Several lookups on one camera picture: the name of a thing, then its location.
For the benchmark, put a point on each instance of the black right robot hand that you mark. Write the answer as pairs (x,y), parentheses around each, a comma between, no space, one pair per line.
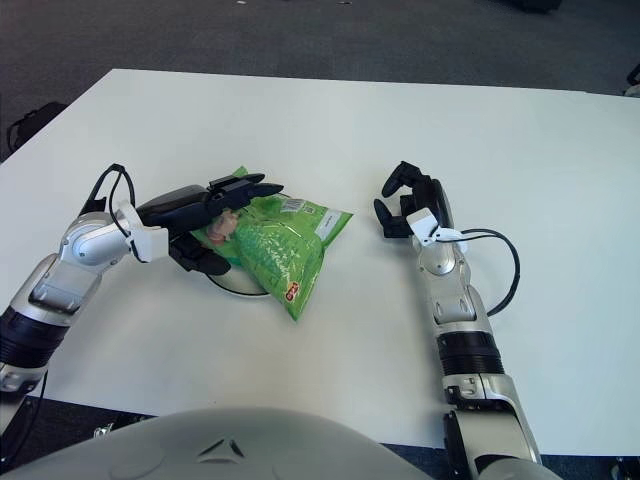
(442,200)

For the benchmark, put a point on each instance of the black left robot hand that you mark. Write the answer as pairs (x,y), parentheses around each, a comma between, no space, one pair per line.
(180,207)

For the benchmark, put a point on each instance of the green snack bag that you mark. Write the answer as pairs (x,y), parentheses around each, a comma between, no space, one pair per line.
(280,245)

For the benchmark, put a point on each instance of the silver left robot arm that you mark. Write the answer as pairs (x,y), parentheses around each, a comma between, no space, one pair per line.
(85,247)

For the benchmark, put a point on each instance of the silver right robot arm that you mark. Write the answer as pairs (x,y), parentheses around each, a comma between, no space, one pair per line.
(440,260)

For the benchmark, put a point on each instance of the white plate with black rim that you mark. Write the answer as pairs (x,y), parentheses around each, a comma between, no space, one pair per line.
(240,283)

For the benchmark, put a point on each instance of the black bag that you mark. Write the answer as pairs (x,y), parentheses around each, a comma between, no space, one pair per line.
(35,120)

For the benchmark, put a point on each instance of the dark bulky floor object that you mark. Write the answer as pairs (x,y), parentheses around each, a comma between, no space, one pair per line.
(535,5)

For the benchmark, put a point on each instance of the dark office chair base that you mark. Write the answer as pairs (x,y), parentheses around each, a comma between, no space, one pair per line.
(635,80)

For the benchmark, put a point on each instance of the silver robot torso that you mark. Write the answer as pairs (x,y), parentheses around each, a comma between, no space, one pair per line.
(225,450)

